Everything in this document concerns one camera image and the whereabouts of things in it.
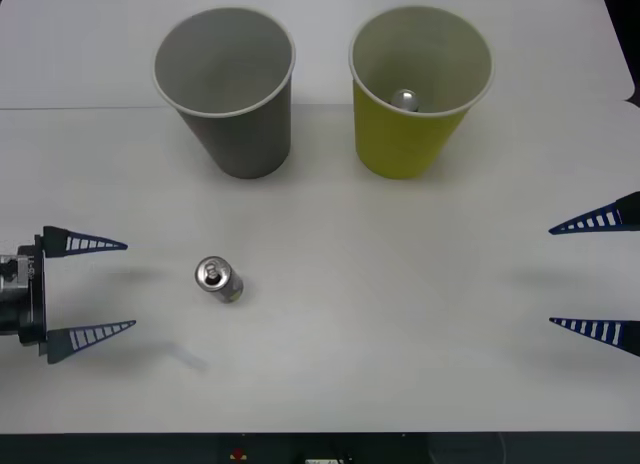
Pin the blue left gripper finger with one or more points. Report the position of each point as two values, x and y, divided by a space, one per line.
75 339
75 243

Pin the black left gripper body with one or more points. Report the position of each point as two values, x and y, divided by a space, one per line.
39 294

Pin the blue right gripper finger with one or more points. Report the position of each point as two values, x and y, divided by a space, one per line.
617 331
615 216

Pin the red round button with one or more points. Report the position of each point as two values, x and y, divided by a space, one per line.
238 454

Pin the grey plastic bin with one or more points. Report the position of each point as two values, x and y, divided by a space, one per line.
240 129

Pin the yellow-green plastic bin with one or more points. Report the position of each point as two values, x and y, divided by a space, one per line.
395 139

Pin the silver drink can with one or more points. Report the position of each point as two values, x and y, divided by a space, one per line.
405 100

